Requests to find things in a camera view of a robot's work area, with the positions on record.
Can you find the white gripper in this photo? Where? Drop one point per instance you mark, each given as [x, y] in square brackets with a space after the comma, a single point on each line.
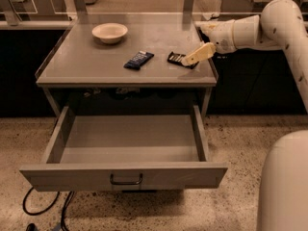
[223, 36]

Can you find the black rxbar chocolate bar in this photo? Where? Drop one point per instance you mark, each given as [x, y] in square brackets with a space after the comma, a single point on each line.
[176, 58]

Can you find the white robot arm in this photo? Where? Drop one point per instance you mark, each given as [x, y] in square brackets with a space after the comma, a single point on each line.
[283, 192]

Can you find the grey open top drawer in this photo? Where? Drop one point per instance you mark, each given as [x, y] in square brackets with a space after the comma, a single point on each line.
[170, 151]

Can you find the blue snack bar wrapper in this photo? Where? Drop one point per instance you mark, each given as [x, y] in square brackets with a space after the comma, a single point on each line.
[139, 60]

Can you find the white ceramic bowl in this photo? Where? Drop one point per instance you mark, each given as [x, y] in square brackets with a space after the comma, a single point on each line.
[110, 33]

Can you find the grey cabinet table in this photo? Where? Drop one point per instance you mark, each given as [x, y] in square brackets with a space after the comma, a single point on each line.
[83, 61]

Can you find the background grey counter left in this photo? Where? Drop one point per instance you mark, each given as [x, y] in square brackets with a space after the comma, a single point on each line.
[36, 10]

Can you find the white horizontal rail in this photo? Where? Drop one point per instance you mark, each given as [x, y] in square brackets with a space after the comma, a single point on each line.
[65, 25]

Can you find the black drawer handle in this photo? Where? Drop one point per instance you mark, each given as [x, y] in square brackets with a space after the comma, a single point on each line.
[125, 181]

